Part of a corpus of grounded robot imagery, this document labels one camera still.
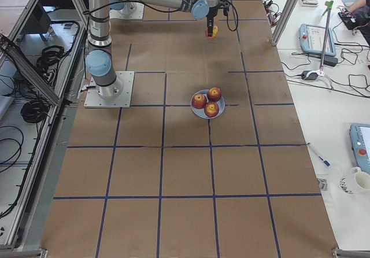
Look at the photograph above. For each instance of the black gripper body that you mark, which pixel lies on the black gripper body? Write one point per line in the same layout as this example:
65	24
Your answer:
211	12

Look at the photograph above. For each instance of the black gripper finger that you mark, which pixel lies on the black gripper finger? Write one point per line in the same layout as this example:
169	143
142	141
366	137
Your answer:
210	25

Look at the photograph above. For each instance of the red yellow apple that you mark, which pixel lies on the red yellow apple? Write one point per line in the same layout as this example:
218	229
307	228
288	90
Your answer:
214	32

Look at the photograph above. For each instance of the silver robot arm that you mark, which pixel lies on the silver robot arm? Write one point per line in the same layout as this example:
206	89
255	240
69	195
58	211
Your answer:
123	7
99	60

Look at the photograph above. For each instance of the red apple on plate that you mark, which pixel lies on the red apple on plate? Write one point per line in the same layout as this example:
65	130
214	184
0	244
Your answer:
211	109
198	101
214	94

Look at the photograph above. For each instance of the light blue plate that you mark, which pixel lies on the light blue plate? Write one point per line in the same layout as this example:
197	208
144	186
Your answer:
200	112

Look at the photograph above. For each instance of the teach pendant tablet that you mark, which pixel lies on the teach pendant tablet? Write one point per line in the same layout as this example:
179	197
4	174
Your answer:
311	38

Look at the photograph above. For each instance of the long reach grabber tool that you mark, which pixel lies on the long reach grabber tool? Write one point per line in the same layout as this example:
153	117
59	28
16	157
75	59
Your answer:
320	70

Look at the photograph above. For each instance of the black power adapter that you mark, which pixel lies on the black power adapter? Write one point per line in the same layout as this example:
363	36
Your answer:
330	61

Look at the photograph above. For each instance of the blue white pen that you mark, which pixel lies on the blue white pen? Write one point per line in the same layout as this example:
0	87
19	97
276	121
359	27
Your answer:
321	158

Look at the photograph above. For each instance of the white mug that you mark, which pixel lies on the white mug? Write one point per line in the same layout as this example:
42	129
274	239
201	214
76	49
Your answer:
356	182

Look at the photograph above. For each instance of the aluminium frame post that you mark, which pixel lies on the aluminium frame post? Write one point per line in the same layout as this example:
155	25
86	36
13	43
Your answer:
282	23

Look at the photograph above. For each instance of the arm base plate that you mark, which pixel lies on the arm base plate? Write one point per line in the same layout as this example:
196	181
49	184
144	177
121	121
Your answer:
117	95
137	15

